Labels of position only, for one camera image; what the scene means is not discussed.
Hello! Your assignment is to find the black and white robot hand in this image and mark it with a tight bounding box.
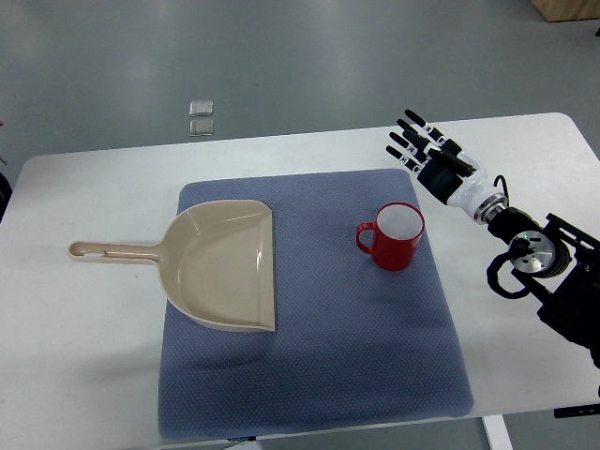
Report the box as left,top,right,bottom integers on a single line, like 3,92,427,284
386,109,509,224

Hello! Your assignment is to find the wooden furniture corner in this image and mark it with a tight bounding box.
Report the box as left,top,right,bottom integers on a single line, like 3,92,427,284
531,0,599,23

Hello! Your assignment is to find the dark object at left edge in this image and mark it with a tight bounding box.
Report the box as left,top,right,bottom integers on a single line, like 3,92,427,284
0,174,13,220

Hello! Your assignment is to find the beige plastic dustpan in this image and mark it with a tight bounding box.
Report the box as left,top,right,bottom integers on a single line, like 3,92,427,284
67,200,277,332

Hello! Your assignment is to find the upper metal floor plate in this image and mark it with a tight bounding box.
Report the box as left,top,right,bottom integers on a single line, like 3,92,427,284
188,100,214,117

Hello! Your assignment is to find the blue grey mat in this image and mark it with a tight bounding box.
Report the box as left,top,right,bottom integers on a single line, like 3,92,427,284
158,169,473,440

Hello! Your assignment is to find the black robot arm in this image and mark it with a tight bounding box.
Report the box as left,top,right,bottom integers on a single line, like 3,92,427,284
485,175,599,366

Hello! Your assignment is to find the lower metal floor plate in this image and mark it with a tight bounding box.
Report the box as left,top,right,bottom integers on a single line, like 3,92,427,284
188,118,215,137

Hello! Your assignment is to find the white table leg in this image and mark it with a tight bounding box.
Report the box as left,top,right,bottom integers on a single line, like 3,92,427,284
481,414,513,450

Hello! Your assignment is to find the black table control panel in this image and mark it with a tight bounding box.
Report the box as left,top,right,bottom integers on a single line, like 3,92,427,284
553,404,600,419

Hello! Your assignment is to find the metal floor plate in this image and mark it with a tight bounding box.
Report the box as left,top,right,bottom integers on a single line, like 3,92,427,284
188,100,214,117
188,118,215,137

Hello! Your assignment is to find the red cup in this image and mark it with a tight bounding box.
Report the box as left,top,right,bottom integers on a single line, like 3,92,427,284
355,202,425,272

